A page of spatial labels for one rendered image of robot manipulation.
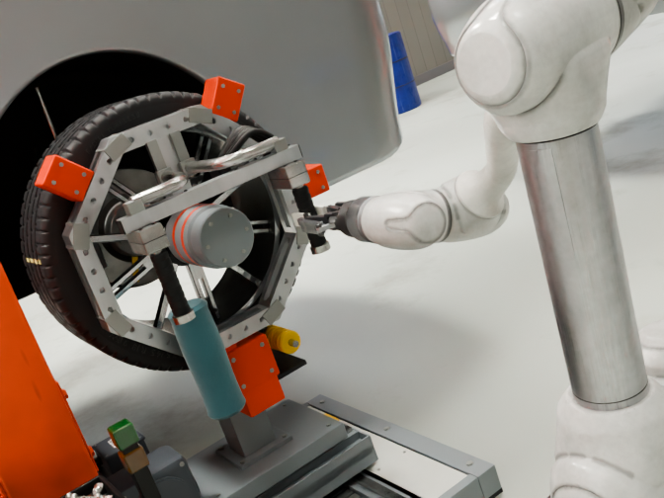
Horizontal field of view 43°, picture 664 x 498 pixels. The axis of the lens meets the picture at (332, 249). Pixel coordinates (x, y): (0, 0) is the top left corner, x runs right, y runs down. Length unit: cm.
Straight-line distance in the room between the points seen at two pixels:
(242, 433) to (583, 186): 138
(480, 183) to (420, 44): 949
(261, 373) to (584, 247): 111
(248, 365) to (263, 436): 30
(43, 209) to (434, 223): 87
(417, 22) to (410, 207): 961
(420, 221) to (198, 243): 53
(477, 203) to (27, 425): 92
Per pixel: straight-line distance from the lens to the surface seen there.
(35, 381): 166
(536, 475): 221
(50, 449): 170
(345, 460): 222
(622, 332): 112
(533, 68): 94
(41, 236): 189
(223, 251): 177
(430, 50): 1109
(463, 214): 153
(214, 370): 182
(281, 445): 223
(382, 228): 148
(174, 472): 197
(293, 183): 176
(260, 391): 201
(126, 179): 232
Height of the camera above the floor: 122
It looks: 15 degrees down
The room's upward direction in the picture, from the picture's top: 19 degrees counter-clockwise
